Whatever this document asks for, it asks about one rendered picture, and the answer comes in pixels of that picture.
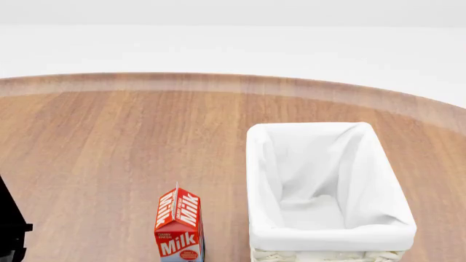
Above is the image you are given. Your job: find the red milk carton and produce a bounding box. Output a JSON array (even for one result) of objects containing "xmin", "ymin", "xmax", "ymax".
[{"xmin": 154, "ymin": 181, "xmax": 205, "ymax": 262}]

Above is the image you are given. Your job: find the white cloth-lined wicker basket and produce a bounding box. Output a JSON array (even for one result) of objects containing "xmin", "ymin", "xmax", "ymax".
[{"xmin": 245, "ymin": 121, "xmax": 418, "ymax": 262}]

